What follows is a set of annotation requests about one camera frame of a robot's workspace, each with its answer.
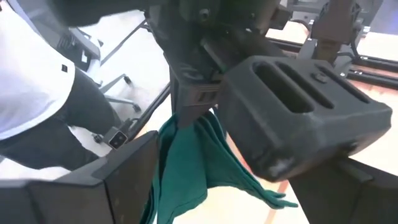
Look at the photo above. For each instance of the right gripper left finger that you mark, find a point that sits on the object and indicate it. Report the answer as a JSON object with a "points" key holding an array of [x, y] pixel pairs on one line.
{"points": [[133, 180]]}

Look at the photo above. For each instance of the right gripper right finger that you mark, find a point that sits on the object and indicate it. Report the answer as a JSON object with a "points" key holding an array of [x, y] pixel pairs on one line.
{"points": [[329, 202]]}

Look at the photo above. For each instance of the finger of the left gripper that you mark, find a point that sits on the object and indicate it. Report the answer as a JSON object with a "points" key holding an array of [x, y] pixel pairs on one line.
{"points": [[182, 99], [206, 96]]}

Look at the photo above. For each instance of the green cloth napkin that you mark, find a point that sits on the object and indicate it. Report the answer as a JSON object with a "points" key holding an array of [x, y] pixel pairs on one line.
{"points": [[189, 161]]}

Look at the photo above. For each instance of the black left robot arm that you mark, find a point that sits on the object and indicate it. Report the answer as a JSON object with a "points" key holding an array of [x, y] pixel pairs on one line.
{"points": [[335, 21]]}

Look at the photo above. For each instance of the person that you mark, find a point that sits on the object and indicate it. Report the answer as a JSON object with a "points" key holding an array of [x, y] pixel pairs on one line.
{"points": [[31, 77]]}

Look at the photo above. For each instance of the small silver table camera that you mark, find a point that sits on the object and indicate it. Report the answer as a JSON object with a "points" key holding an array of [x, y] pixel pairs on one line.
{"points": [[118, 140]]}

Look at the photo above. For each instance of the black left wrist camera housing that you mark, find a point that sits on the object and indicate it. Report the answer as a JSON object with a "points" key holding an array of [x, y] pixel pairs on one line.
{"points": [[298, 124]]}

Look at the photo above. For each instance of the black table frame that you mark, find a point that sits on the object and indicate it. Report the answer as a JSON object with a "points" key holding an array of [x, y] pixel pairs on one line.
{"points": [[379, 63]]}

